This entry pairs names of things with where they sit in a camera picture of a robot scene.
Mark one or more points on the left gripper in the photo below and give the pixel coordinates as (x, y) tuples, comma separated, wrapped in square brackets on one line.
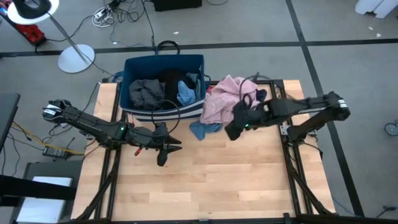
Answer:
[(149, 137)]

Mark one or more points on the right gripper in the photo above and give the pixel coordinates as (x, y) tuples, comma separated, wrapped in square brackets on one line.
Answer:
[(248, 116)]

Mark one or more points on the pink garment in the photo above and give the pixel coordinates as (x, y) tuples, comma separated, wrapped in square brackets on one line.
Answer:
[(220, 99)]

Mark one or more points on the slate blue garment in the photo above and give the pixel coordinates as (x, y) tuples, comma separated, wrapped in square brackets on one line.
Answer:
[(202, 129)]

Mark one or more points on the bright blue garment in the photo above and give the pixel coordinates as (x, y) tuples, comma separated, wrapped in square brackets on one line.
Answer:
[(186, 95)]

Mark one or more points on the dark grey garment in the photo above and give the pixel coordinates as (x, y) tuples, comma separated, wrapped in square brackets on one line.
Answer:
[(146, 93)]

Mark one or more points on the black garment white lettering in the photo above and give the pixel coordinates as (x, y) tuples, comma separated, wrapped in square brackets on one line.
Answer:
[(171, 84)]

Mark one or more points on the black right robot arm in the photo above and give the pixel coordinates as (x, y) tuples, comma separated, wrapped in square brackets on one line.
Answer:
[(311, 105)]

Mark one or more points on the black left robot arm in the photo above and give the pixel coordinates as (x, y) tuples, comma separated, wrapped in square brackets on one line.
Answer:
[(93, 124)]

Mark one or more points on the navy white striped fabric bin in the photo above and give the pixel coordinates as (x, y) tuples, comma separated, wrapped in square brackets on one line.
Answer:
[(186, 113)]

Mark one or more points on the black power adapter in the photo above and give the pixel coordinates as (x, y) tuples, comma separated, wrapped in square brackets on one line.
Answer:
[(56, 152)]

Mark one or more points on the grey cabinet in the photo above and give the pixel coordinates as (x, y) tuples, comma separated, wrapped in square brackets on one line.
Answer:
[(46, 169)]

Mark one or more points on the white floor lamp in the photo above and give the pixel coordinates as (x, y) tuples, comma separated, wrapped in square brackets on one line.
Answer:
[(76, 59)]

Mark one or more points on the black box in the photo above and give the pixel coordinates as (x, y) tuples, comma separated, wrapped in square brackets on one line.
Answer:
[(177, 4)]

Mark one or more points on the grey caster wheel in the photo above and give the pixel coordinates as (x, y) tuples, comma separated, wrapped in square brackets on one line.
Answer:
[(392, 128)]

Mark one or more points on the white box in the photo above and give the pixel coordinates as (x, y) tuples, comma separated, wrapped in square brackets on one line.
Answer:
[(43, 211)]

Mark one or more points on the black horizontal bar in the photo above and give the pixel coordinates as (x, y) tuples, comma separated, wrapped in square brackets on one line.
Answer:
[(31, 188)]

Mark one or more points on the white power strip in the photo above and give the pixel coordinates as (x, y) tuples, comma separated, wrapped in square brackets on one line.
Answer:
[(101, 14)]

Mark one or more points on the white object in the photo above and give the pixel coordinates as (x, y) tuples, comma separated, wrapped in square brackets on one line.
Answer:
[(373, 6)]

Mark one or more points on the black desk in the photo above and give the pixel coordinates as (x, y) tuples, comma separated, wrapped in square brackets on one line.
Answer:
[(7, 115)]

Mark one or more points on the grey metal bracket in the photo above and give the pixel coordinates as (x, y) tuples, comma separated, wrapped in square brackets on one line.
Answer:
[(284, 130)]

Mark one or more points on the black aluminium table frame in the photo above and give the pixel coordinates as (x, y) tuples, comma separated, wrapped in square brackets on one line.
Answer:
[(342, 220)]

